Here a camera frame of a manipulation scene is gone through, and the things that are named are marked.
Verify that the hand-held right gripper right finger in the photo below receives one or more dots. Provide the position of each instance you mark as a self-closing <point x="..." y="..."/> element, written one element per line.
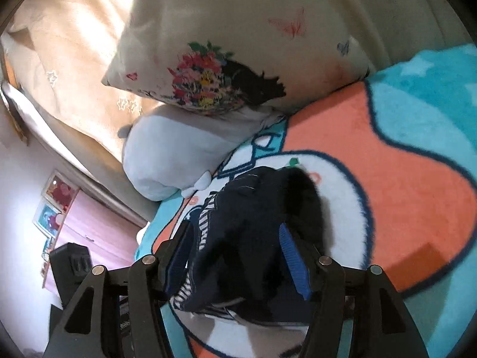
<point x="294" y="261"/>

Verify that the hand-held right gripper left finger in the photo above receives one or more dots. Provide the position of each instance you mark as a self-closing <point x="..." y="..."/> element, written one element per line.
<point x="179" y="257"/>

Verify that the striped pants with navy patches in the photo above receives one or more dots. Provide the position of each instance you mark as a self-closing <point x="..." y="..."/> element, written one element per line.
<point x="242" y="231"/>

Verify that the pink cabinet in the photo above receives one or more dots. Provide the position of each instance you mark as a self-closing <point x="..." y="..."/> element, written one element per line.
<point x="100" y="231"/>

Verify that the pale blue plush toy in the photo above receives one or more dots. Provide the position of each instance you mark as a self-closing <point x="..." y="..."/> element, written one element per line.
<point x="175" y="149"/>

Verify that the turquoise printed star blanket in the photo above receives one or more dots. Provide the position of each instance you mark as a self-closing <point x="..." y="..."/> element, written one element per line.
<point x="410" y="149"/>

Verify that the beige curtain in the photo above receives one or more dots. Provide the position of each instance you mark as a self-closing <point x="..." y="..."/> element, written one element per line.
<point x="74" y="44"/>

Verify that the beige floral print pillow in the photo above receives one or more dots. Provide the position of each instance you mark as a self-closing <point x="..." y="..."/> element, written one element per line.
<point x="231" y="18"/>

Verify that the blue framed wall picture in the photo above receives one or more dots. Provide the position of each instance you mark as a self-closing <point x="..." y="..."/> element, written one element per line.
<point x="48" y="218"/>

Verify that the red framed wall picture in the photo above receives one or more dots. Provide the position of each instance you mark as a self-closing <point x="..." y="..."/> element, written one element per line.
<point x="59" y="192"/>

